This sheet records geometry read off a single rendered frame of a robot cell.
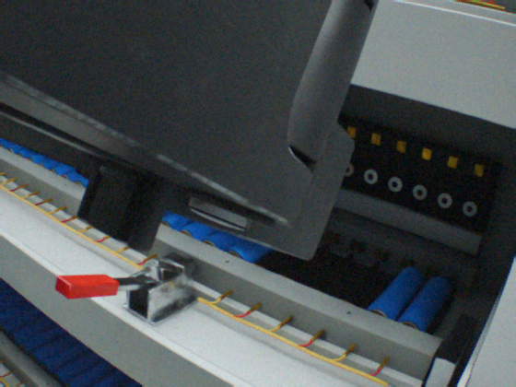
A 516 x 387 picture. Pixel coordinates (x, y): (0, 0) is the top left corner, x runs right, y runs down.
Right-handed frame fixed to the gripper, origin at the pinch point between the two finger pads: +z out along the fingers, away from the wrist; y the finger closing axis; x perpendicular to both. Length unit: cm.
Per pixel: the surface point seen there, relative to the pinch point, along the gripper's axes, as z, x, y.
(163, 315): 16.8, 7.8, 10.2
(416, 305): 23.4, 2.0, -1.7
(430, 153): 27.9, -8.2, 1.8
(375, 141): 28.0, -8.0, 6.2
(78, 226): 19.4, 5.9, 22.2
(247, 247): 22.7, 2.4, 10.0
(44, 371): 25.9, 21.7, 27.4
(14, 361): 24.6, 22.4, 30.6
